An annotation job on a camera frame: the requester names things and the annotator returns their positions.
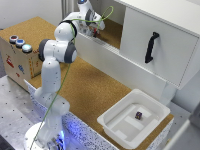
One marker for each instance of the wooden drawer box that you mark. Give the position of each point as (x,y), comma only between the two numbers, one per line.
(31,30)

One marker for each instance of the white sliding door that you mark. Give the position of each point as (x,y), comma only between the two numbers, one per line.
(170,56)

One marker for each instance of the purple block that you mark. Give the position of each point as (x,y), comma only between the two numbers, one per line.
(138,115)

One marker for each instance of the blue button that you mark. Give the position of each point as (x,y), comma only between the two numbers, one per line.
(20,42)

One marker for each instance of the red button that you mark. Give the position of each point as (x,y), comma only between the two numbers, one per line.
(13,39)

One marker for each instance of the green button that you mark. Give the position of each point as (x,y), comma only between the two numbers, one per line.
(26,48)

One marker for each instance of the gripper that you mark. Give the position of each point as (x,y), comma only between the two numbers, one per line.
(99,24)

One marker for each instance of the white cabinet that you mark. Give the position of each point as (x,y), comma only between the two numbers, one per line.
(110,61)

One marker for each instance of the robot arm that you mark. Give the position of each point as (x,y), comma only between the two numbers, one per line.
(51,83)

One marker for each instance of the white plastic box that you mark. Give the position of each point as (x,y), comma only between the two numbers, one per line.
(116,126)

